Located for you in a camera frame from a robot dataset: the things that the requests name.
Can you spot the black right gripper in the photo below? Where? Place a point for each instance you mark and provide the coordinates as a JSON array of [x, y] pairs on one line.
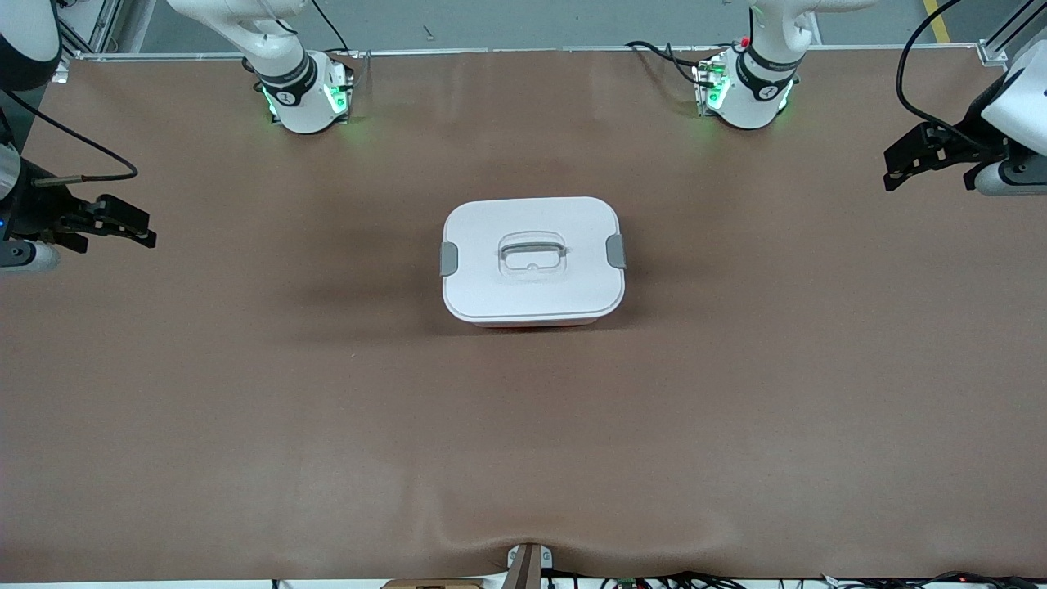
[[34, 211]]

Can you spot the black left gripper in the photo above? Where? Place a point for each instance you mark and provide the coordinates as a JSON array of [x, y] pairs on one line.
[[970, 139]]

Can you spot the white box lid grey clips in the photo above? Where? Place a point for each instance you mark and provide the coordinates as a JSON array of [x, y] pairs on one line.
[[532, 290]]

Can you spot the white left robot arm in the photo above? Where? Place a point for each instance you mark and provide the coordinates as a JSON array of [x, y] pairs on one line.
[[773, 33]]

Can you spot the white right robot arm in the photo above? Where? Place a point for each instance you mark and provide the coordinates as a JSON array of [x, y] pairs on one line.
[[278, 49]]

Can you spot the pink plastic box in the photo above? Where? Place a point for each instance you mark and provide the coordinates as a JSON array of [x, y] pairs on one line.
[[532, 324]]

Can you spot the brown table mat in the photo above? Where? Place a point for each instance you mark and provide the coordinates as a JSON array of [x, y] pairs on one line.
[[523, 450]]

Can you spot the aluminium frame profile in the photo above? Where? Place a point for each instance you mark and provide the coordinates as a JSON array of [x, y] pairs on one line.
[[1014, 29], [86, 29]]

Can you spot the silver table edge rail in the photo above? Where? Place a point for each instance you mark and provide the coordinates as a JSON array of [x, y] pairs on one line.
[[532, 51]]

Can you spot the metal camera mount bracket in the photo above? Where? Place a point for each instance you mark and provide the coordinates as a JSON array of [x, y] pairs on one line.
[[527, 568]]

